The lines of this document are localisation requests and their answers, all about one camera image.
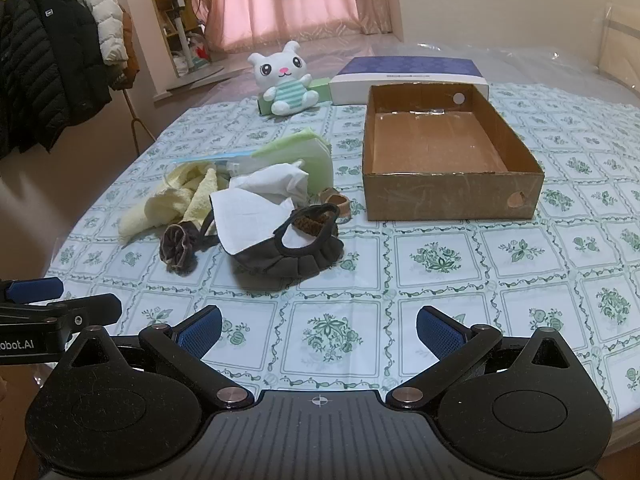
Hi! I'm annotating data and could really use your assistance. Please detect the white plush bunny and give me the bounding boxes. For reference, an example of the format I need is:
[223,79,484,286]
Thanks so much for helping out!
[247,42,321,116]

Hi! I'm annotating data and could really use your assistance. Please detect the wooden headboard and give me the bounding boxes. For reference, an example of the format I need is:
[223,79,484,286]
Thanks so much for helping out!
[597,2,640,87]

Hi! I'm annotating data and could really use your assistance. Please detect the black puffer jacket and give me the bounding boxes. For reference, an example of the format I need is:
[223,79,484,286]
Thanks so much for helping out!
[0,0,38,177]
[27,0,115,153]

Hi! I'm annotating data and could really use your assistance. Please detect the wooden bookshelf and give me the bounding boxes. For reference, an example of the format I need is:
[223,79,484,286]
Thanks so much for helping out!
[141,0,211,79]

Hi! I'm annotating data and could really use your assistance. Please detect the small green box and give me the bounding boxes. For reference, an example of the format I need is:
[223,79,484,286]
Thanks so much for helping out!
[256,76,333,117]

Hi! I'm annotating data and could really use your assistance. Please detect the white puffer jacket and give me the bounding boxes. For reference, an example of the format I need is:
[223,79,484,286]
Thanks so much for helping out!
[67,0,130,66]

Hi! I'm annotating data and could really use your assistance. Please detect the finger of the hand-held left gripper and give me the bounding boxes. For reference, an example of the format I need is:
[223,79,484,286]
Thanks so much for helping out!
[0,278,64,306]
[47,295,123,341]

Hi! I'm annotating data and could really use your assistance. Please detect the dark grey ruffled cloth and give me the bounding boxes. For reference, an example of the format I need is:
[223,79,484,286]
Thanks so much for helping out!
[227,205,346,281]

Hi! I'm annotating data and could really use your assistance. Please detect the brown braided hair band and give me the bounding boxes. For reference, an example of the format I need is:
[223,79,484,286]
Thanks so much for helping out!
[289,206,339,237]

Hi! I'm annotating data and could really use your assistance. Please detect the light green cloth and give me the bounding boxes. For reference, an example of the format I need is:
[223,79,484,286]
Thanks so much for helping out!
[250,127,334,196]

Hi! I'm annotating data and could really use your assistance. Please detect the clothes rack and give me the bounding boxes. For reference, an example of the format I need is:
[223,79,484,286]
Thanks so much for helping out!
[0,0,157,157]

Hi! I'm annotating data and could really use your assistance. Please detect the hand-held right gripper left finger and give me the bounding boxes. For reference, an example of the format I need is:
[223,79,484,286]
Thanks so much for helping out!
[60,305,256,411]

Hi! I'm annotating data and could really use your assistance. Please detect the blue face mask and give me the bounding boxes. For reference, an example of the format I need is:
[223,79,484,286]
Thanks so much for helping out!
[165,150,257,181]

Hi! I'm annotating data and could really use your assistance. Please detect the pale yellow towel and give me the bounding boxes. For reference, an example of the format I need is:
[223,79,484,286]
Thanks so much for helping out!
[118,162,231,247]

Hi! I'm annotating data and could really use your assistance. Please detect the pink curtain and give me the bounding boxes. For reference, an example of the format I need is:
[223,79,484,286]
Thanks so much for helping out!
[202,0,405,54]

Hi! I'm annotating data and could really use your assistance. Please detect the brown jacket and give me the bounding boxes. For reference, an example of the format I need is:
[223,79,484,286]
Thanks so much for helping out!
[119,7,142,90]

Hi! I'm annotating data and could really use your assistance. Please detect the purple white box lid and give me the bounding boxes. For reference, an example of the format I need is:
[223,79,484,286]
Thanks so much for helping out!
[328,56,491,107]

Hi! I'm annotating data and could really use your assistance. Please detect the dark brown scrunchie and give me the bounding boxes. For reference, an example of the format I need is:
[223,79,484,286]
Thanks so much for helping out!
[159,210,221,276]

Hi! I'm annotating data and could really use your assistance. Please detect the brown cardboard box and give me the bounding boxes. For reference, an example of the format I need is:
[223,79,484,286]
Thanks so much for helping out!
[361,84,546,222]

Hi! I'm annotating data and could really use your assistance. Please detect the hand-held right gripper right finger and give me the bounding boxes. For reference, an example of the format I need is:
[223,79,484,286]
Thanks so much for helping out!
[385,305,583,411]

